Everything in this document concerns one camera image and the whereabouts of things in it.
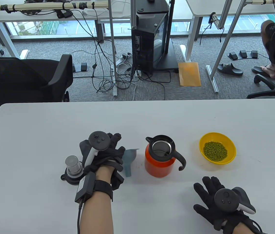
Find black left wrist strap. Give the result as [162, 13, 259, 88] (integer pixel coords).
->
[93, 180, 113, 202]

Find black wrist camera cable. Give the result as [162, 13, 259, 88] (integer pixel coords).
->
[77, 199, 83, 234]

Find grey foot pedal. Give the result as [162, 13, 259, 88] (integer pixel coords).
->
[72, 62, 89, 73]

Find pile of green mung beans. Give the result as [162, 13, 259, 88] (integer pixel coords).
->
[203, 141, 228, 162]

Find black white right hand controller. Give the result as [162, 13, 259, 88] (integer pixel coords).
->
[214, 187, 256, 215]

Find black white hand controller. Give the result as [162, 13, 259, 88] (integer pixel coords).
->
[83, 131, 111, 171]
[214, 187, 256, 215]

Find black triple foot pedal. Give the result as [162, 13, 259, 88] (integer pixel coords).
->
[228, 50, 259, 60]

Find orange-brown paper envelope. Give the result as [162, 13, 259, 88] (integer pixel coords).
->
[178, 62, 202, 87]

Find yellow plastic bowl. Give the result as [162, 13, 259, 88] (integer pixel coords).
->
[199, 132, 237, 165]

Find person's left hand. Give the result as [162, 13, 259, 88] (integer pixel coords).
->
[80, 133, 126, 173]

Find person's right hand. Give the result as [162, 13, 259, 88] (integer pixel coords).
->
[193, 176, 256, 231]

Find silver aluminium post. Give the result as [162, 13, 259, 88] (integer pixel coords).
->
[130, 0, 137, 78]
[108, 0, 118, 97]

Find black steel kettle lid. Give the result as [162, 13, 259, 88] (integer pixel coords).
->
[60, 156, 90, 186]

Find tangle of black cables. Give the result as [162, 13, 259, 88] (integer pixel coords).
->
[68, 10, 172, 101]

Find cream bar with black straps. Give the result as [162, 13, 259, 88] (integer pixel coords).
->
[0, 1, 109, 12]

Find small black equipment case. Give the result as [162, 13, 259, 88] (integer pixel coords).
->
[136, 0, 170, 14]

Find silver aluminium frame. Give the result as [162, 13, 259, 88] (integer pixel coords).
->
[206, 0, 246, 93]

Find black sandal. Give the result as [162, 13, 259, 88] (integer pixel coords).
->
[217, 63, 244, 76]
[251, 66, 275, 79]

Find blue-grey plastic funnel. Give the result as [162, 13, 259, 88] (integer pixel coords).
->
[123, 148, 140, 177]

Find person's right forearm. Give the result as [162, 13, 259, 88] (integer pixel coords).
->
[232, 223, 262, 234]

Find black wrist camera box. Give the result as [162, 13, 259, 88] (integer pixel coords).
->
[75, 171, 96, 203]

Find person's left forearm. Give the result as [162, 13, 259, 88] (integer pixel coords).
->
[79, 168, 115, 234]

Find white power strip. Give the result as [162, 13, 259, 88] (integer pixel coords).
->
[116, 52, 132, 66]

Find white desk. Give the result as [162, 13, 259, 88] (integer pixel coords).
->
[0, 0, 133, 59]
[180, 0, 275, 62]

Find black power adapter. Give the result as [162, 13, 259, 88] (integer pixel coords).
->
[56, 10, 73, 19]

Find black computer tower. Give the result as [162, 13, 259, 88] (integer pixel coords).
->
[131, 12, 170, 73]

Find black mesh office chair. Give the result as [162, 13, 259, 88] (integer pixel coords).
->
[0, 49, 73, 111]

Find black white left hand controller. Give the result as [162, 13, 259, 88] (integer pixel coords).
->
[83, 131, 111, 171]

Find red hot water kettle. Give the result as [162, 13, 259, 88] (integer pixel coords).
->
[144, 135, 187, 178]

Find black computer cart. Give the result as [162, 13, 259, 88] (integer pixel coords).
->
[152, 0, 180, 73]

